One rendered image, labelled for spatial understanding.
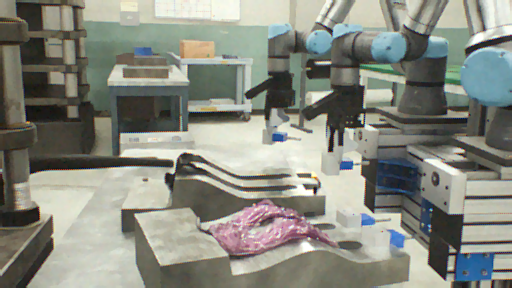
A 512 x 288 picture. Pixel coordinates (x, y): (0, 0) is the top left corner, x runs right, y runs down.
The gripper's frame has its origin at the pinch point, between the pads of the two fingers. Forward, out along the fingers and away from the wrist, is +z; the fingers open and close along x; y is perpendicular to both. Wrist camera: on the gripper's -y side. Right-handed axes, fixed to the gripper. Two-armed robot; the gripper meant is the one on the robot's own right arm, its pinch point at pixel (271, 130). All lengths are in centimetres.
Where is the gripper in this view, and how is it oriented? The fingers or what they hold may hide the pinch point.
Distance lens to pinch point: 183.0
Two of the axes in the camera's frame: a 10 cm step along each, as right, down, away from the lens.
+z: -0.2, 9.7, 2.2
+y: 9.2, 1.1, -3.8
